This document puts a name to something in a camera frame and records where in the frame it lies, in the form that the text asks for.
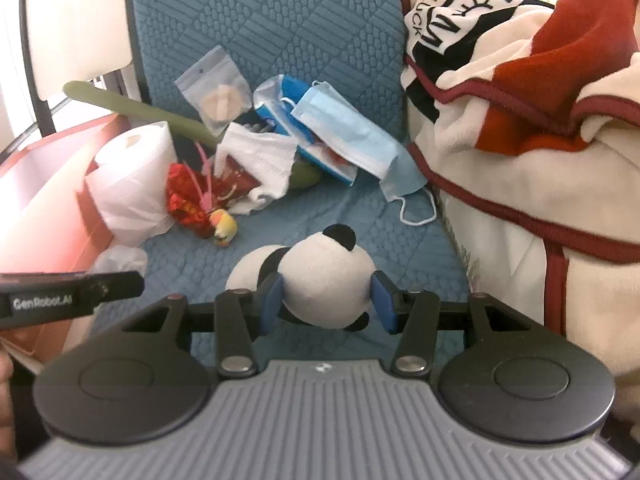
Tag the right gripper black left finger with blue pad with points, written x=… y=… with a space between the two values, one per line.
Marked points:
x=242 y=316

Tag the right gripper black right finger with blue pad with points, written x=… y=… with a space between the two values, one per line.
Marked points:
x=414 y=317

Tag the panda plush toy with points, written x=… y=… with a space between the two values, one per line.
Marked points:
x=326 y=278

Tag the red shiny ornament toy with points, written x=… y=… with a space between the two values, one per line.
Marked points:
x=200 y=201

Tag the light blue face mask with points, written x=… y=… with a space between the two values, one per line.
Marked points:
x=364 y=144

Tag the blue plastic snack packet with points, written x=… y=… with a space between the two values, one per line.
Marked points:
x=274 y=101

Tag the clear zip bag with puff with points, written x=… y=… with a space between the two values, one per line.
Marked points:
x=215 y=87

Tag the person's left hand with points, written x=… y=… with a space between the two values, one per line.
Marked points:
x=7 y=427

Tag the pink cardboard box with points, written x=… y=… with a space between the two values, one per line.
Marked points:
x=49 y=222

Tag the crumpled white tissue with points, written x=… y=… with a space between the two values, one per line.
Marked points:
x=121 y=259

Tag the green massage brush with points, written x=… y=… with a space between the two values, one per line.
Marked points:
x=304 y=175

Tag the white toilet paper roll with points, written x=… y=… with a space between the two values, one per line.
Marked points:
x=129 y=183

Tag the cream red fleece blanket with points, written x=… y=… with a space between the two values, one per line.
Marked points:
x=524 y=114

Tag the blue quilted sofa cover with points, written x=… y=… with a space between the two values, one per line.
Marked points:
x=313 y=65

